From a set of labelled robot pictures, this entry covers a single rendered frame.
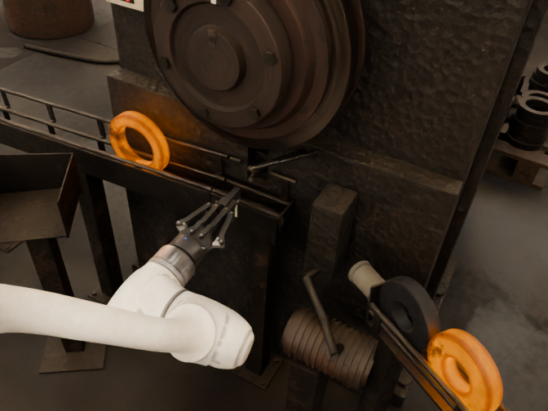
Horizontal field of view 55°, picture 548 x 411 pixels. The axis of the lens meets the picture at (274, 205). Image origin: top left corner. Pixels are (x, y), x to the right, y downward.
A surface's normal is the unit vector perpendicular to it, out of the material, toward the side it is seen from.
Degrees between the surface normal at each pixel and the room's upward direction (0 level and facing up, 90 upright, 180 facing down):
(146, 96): 90
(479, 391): 90
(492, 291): 0
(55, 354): 0
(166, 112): 90
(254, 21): 90
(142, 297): 13
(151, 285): 5
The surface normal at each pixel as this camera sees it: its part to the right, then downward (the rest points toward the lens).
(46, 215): -0.04, -0.75
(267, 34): -0.48, 0.56
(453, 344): -0.90, 0.25
